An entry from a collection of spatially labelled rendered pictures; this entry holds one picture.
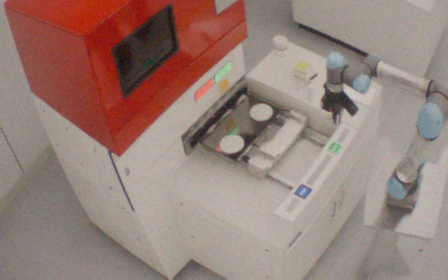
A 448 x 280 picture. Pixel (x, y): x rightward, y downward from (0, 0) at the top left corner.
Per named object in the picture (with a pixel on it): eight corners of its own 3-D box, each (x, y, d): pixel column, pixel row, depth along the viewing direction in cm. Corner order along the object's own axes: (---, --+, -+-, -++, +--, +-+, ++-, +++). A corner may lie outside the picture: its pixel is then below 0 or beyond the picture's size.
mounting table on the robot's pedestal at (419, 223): (441, 182, 227) (447, 167, 217) (426, 251, 200) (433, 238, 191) (375, 165, 242) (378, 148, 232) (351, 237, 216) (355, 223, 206)
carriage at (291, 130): (247, 171, 229) (246, 167, 227) (294, 117, 247) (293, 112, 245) (263, 179, 225) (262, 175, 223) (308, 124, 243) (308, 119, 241)
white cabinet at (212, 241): (193, 265, 293) (163, 185, 233) (289, 159, 340) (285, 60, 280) (281, 310, 263) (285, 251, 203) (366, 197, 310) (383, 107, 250)
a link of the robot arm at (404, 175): (413, 184, 195) (455, 103, 152) (397, 207, 188) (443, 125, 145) (396, 169, 199) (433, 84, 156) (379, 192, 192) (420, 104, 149)
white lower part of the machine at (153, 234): (93, 227, 316) (51, 146, 256) (168, 149, 356) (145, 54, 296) (173, 285, 283) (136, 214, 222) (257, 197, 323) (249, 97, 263)
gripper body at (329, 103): (328, 98, 206) (328, 76, 197) (345, 107, 202) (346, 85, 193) (320, 110, 202) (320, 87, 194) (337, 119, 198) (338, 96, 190)
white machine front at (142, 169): (132, 210, 224) (107, 151, 194) (243, 95, 264) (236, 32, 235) (137, 213, 222) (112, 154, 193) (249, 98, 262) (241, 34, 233)
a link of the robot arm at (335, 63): (339, 67, 178) (321, 56, 182) (339, 89, 186) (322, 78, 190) (350, 57, 181) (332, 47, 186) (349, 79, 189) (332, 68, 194)
